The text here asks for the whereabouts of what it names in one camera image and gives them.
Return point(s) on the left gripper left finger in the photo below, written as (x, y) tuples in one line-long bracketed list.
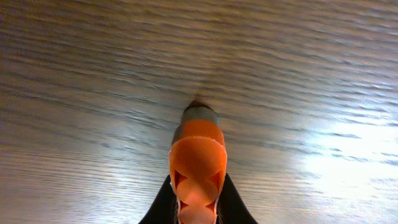
[(164, 207)]

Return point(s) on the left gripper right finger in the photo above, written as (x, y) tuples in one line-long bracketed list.
[(231, 208)]

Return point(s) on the orange perforated cylinder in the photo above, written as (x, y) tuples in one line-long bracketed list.
[(197, 164)]

